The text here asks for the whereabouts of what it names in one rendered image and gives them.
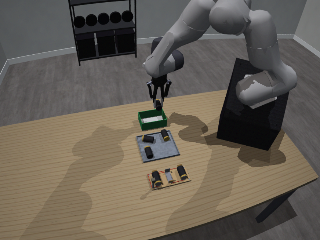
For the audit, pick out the black battery with gold end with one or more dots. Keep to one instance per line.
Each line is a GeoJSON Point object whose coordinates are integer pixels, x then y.
{"type": "Point", "coordinates": [155, 175]}
{"type": "Point", "coordinates": [148, 152]}
{"type": "Point", "coordinates": [158, 105]}
{"type": "Point", "coordinates": [181, 171]}
{"type": "Point", "coordinates": [165, 135]}
{"type": "Point", "coordinates": [147, 138]}

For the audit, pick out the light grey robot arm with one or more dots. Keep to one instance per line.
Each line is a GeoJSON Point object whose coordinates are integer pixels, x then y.
{"type": "Point", "coordinates": [228, 17]}

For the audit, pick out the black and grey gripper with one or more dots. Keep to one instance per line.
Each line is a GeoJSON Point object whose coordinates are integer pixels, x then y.
{"type": "Point", "coordinates": [159, 82]}

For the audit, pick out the green open box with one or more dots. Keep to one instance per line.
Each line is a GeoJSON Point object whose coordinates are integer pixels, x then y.
{"type": "Point", "coordinates": [152, 119]}

